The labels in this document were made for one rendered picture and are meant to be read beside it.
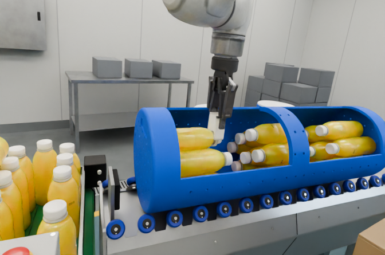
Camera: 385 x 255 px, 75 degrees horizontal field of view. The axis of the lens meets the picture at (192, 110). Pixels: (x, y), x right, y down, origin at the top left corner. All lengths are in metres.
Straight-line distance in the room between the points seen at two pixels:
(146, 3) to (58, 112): 2.08
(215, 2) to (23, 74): 3.58
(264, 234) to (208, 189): 0.29
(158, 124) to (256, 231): 0.46
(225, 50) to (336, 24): 5.76
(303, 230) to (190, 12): 0.78
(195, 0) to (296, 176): 0.57
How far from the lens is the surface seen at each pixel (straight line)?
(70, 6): 3.94
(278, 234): 0.92
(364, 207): 1.21
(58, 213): 0.55
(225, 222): 0.79
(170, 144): 0.59
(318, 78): 4.49
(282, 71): 4.38
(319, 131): 1.03
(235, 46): 0.67
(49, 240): 0.49
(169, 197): 0.63
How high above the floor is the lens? 1.41
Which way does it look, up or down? 15 degrees down
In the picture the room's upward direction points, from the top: 6 degrees clockwise
